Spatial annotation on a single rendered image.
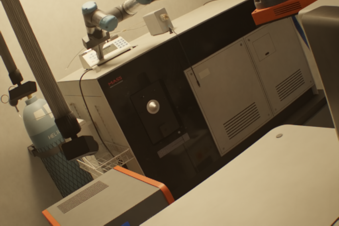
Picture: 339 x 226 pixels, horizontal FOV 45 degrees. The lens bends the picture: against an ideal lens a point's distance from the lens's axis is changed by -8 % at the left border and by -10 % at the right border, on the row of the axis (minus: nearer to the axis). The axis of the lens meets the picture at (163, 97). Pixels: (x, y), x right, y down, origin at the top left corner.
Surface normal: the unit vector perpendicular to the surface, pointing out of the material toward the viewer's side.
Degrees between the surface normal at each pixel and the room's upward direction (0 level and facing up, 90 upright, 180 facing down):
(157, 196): 90
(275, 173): 0
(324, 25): 75
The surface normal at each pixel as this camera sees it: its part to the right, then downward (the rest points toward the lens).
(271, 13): -0.43, 0.41
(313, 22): -0.98, 0.18
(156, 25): -0.78, 0.47
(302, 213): -0.41, -0.88
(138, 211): 0.47, 0.01
